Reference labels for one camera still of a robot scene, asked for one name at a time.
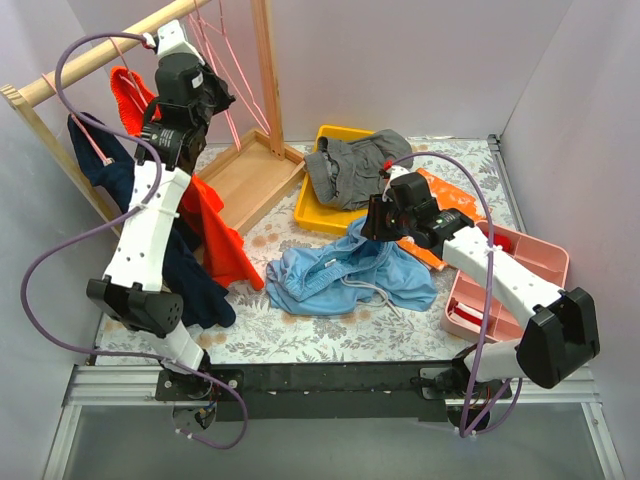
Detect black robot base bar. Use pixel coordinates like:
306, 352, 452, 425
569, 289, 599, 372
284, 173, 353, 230
149, 359, 516, 434

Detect wooden clothes rack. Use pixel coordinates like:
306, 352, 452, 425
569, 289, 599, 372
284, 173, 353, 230
0, 0, 307, 241

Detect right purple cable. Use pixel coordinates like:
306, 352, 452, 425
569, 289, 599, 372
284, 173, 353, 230
389, 151, 524, 439

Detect grey shorts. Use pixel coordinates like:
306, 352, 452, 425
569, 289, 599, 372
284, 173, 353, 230
304, 129, 412, 211

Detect pink hanger with navy garment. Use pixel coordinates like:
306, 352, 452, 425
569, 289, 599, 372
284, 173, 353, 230
41, 73, 114, 166

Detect pink compartment organizer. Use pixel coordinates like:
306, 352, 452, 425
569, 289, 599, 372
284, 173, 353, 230
441, 221, 569, 343

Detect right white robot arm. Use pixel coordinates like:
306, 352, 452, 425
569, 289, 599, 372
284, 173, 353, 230
362, 167, 600, 398

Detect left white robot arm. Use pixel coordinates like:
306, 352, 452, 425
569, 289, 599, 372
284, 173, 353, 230
86, 52, 234, 400

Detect navy blue garment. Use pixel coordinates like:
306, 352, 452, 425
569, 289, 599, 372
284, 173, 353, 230
67, 117, 236, 329

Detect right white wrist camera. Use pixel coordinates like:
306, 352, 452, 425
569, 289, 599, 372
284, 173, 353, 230
379, 160, 410, 202

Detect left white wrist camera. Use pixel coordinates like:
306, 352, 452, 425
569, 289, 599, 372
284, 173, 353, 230
142, 20, 205, 65

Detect purple cable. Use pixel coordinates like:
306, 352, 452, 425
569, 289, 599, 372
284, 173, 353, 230
389, 151, 524, 439
19, 32, 249, 450

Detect floral patterned table mat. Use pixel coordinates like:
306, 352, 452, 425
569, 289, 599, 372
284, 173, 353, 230
96, 137, 518, 363

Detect orange tie-dye shorts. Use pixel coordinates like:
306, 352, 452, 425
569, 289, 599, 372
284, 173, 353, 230
396, 168, 486, 271

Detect yellow plastic tray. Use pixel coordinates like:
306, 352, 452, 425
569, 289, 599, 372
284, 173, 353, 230
294, 125, 373, 235

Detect red cloth in organizer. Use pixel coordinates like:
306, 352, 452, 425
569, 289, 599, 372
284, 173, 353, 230
493, 233, 513, 253

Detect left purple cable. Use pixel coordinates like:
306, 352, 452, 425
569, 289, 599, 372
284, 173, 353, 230
19, 32, 249, 450

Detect light blue shorts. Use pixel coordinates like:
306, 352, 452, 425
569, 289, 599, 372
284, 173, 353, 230
266, 218, 437, 316

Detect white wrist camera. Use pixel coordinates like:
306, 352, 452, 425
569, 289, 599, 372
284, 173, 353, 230
379, 160, 410, 202
142, 20, 205, 65

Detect bright orange garment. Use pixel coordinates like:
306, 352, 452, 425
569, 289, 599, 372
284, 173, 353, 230
109, 65, 265, 292

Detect red cloth front compartment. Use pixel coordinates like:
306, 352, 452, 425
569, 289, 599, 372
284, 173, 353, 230
449, 302, 483, 327

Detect pink hanger with orange garment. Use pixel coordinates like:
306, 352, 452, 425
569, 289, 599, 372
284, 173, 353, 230
109, 37, 155, 115

